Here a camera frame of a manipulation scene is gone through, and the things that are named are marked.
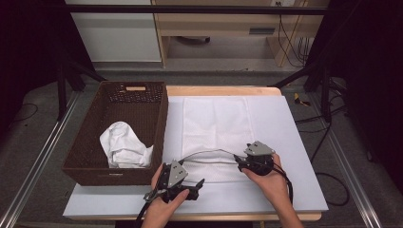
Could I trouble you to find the white mesh laundry bag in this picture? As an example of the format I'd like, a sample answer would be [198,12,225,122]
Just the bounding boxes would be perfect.
[180,96,257,184]

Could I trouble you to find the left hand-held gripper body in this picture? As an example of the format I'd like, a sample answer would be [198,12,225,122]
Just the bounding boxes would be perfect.
[157,160,195,203]

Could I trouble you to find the black curtain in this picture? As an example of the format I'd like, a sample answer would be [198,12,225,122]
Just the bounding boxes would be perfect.
[0,0,95,134]
[305,0,403,194]

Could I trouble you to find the thin black floor cable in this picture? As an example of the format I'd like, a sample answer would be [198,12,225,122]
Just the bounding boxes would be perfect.
[11,102,40,124]

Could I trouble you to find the white table board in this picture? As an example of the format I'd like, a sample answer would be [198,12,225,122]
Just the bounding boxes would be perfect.
[63,95,329,219]

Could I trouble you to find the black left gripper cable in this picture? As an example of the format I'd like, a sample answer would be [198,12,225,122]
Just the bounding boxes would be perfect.
[135,188,168,228]

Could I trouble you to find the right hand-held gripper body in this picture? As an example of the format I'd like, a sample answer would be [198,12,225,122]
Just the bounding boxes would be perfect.
[242,141,277,177]

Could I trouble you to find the brown woven basket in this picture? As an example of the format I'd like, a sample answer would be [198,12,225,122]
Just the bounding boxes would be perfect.
[61,81,169,187]

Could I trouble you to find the black metal stand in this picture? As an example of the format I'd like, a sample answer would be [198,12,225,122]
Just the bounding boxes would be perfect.
[271,58,348,124]
[56,56,106,122]

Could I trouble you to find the black horizontal frame bar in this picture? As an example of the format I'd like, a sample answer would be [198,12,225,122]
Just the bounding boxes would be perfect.
[63,4,329,16]

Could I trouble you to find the aluminium floor rail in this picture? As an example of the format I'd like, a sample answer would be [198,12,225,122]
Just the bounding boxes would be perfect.
[308,92,384,228]
[0,90,82,228]

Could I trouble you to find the person's left hand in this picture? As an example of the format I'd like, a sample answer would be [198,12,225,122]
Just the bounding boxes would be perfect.
[149,163,191,220]

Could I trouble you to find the person's right hand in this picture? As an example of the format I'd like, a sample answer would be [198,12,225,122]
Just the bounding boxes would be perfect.
[241,153,289,204]

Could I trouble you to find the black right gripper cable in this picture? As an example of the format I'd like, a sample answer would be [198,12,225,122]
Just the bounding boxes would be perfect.
[271,166,295,204]

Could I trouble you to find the yellow and black tool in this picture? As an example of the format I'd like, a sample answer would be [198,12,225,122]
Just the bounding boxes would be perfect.
[293,92,312,107]

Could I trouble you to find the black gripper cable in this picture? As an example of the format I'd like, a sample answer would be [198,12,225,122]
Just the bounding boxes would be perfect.
[135,188,168,228]
[271,166,295,204]

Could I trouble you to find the light wooden desk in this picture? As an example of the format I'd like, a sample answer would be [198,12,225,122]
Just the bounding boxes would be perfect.
[151,0,331,68]

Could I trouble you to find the wooden table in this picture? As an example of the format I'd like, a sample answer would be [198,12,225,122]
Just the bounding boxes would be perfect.
[67,85,323,222]

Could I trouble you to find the white cabinet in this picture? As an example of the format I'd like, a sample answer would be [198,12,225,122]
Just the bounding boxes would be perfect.
[64,0,163,63]

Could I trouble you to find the dark object under desk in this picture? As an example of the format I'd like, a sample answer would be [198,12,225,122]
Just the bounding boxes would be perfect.
[175,35,212,45]

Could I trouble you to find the white garment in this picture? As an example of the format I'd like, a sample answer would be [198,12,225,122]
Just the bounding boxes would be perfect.
[99,121,155,169]

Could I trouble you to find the hanging black cables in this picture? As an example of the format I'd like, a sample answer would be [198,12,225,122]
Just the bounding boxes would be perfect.
[277,1,311,68]

